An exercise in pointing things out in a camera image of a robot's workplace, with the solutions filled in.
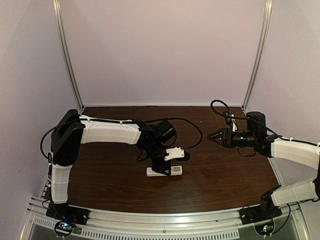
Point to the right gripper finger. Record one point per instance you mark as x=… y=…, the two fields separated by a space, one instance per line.
x=218 y=134
x=220 y=141

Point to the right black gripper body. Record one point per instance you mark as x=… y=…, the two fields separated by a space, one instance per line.
x=233 y=142

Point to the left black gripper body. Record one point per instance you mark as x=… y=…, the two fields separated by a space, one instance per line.
x=156 y=166

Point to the white remote control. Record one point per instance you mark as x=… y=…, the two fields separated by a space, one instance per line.
x=175 y=171

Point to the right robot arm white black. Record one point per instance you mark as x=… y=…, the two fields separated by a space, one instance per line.
x=273 y=146

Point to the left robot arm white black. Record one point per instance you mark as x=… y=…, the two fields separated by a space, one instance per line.
x=74 y=130

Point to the right round circuit board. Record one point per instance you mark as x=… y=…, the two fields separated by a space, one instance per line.
x=265 y=229

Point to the round circuit board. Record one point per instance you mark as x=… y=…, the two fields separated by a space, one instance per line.
x=63 y=228
x=265 y=229

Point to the left round circuit board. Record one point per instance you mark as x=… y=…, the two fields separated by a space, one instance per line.
x=63 y=228

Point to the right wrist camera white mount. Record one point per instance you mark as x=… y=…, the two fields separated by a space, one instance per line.
x=229 y=120

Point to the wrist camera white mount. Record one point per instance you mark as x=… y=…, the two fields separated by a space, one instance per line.
x=176 y=153
x=229 y=120

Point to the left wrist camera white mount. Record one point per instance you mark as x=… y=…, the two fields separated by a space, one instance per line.
x=176 y=153

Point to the front aluminium rail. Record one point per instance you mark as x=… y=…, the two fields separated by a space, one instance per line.
x=211 y=225

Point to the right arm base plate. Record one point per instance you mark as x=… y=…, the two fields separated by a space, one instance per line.
x=254 y=214

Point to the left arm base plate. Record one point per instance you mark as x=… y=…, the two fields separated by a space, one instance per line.
x=71 y=214

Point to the right aluminium frame post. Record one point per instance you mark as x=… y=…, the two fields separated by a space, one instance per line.
x=263 y=36

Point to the aluminium frame post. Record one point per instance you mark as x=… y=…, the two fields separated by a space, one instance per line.
x=263 y=36
x=66 y=54

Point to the left aluminium frame post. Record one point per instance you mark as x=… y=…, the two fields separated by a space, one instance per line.
x=66 y=54

